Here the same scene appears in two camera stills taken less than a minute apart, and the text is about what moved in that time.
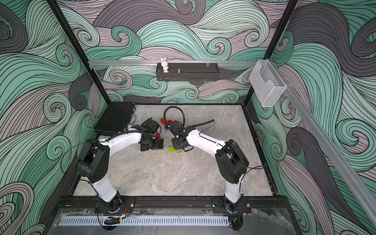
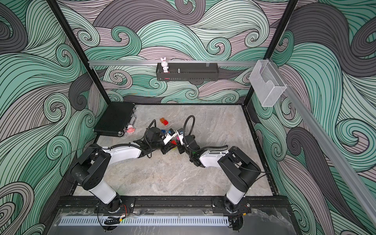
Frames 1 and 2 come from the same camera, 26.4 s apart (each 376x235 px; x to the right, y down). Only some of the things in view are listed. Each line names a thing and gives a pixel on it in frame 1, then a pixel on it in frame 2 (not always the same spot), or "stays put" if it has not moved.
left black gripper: (157, 146) to (168, 147)
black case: (114, 118) stays put
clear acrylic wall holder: (267, 83) stays put
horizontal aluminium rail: (171, 62) stays put
